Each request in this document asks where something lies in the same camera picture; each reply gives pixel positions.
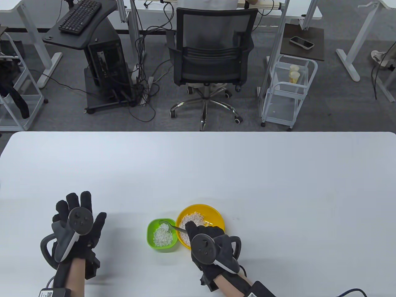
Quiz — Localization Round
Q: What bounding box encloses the person's right forearm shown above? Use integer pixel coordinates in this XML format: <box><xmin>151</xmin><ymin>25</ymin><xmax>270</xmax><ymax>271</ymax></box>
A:
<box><xmin>215</xmin><ymin>274</ymin><xmax>252</xmax><ymax>297</ymax></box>

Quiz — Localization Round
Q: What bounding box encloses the white rice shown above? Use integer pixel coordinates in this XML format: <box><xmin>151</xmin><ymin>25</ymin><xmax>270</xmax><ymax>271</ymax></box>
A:
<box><xmin>153</xmin><ymin>212</ymin><xmax>214</xmax><ymax>248</ymax></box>

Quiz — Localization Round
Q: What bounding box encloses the black cloth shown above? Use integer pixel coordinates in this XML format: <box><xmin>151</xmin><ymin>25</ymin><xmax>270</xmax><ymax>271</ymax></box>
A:
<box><xmin>0</xmin><ymin>57</ymin><xmax>30</xmax><ymax>119</ymax></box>

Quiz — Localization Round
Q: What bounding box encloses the person's left forearm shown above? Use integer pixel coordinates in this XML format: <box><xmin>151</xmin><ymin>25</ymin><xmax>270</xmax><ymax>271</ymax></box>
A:
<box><xmin>63</xmin><ymin>258</ymin><xmax>87</xmax><ymax>297</ymax></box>

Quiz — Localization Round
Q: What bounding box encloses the aluminium frame post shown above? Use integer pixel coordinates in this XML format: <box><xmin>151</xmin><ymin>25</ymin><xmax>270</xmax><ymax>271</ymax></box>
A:
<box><xmin>117</xmin><ymin>0</ymin><xmax>129</xmax><ymax>23</ymax></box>
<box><xmin>258</xmin><ymin>0</ymin><xmax>290</xmax><ymax>102</ymax></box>

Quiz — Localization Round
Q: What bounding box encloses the person's right hand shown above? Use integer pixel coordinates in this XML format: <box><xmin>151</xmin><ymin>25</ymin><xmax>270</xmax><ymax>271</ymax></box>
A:
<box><xmin>185</xmin><ymin>221</ymin><xmax>242</xmax><ymax>280</ymax></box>

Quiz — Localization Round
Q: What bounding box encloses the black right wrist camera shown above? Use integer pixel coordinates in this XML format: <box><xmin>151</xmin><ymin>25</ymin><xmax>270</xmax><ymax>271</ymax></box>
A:
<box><xmin>246</xmin><ymin>281</ymin><xmax>277</xmax><ymax>297</ymax></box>

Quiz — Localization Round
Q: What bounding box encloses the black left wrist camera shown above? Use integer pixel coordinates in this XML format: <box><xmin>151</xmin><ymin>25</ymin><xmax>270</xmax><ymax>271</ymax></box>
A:
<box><xmin>39</xmin><ymin>288</ymin><xmax>71</xmax><ymax>297</ymax></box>

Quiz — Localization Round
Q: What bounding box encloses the black keyboard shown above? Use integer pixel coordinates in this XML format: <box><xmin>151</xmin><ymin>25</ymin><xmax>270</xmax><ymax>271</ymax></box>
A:
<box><xmin>58</xmin><ymin>0</ymin><xmax>102</xmax><ymax>35</ymax></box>

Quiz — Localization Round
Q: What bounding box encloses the person's left hand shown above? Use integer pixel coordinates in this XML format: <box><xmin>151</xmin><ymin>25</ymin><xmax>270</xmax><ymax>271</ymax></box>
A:
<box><xmin>52</xmin><ymin>191</ymin><xmax>107</xmax><ymax>263</ymax></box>

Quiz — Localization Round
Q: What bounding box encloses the small green dish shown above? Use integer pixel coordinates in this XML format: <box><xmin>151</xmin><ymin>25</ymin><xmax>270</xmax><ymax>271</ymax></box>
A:
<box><xmin>147</xmin><ymin>218</ymin><xmax>178</xmax><ymax>252</ymax></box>

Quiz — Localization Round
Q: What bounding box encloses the white rolling cart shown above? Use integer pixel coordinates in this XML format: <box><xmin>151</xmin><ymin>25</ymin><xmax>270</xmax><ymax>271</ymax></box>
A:
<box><xmin>0</xmin><ymin>31</ymin><xmax>48</xmax><ymax>131</ymax></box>
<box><xmin>259</xmin><ymin>54</ymin><xmax>318</xmax><ymax>130</ymax></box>

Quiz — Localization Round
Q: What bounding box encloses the white power strip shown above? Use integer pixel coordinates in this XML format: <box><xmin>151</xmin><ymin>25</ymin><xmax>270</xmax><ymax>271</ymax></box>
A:
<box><xmin>141</xmin><ymin>76</ymin><xmax>154</xmax><ymax>105</ymax></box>

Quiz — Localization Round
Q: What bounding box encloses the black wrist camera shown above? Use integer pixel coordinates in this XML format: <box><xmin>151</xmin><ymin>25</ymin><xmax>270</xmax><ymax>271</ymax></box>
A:
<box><xmin>39</xmin><ymin>288</ymin><xmax>71</xmax><ymax>297</ymax></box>
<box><xmin>246</xmin><ymin>281</ymin><xmax>277</xmax><ymax>297</ymax></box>

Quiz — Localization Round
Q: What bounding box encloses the black mesh office chair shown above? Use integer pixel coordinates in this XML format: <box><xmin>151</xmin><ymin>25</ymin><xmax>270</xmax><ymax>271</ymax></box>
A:
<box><xmin>166</xmin><ymin>7</ymin><xmax>259</xmax><ymax>131</ymax></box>

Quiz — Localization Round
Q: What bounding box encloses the grey hand controller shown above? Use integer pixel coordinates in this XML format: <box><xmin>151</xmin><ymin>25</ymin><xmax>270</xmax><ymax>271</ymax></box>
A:
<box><xmin>190</xmin><ymin>234</ymin><xmax>242</xmax><ymax>274</ymax></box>
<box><xmin>40</xmin><ymin>207</ymin><xmax>94</xmax><ymax>269</ymax></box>

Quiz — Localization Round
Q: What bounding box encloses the metal spoon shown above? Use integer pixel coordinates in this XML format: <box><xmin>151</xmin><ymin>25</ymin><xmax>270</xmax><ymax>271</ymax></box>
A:
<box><xmin>159</xmin><ymin>220</ymin><xmax>187</xmax><ymax>233</ymax></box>

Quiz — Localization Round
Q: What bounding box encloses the black cable bundle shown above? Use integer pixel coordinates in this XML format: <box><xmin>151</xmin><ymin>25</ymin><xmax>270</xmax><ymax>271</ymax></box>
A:
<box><xmin>128</xmin><ymin>29</ymin><xmax>174</xmax><ymax>123</ymax></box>

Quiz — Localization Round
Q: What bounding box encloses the black computer tower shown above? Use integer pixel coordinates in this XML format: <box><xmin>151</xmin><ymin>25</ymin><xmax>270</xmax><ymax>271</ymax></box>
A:
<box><xmin>88</xmin><ymin>40</ymin><xmax>132</xmax><ymax>93</ymax></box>

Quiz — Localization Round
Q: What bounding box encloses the dark brown board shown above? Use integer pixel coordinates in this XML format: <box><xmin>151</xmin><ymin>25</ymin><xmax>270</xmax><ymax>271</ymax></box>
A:
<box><xmin>280</xmin><ymin>24</ymin><xmax>325</xmax><ymax>61</ymax></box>

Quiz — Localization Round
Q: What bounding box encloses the black computer cart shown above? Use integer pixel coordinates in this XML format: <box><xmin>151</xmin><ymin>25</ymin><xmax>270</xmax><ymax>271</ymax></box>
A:
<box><xmin>43</xmin><ymin>0</ymin><xmax>138</xmax><ymax>115</ymax></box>

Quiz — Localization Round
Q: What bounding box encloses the smartphone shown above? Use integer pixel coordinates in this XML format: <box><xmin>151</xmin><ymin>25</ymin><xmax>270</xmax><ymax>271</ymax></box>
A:
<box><xmin>290</xmin><ymin>36</ymin><xmax>315</xmax><ymax>50</ymax></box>

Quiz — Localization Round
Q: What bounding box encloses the white desk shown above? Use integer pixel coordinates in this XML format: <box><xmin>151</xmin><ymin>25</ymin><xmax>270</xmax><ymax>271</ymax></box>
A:
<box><xmin>116</xmin><ymin>0</ymin><xmax>322</xmax><ymax>62</ymax></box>
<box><xmin>336</xmin><ymin>0</ymin><xmax>396</xmax><ymax>102</ymax></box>
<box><xmin>0</xmin><ymin>0</ymin><xmax>63</xmax><ymax>89</ymax></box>

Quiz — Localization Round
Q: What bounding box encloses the yellow bowl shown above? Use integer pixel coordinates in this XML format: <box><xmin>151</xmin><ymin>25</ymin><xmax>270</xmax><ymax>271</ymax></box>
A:
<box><xmin>175</xmin><ymin>204</ymin><xmax>225</xmax><ymax>249</ymax></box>

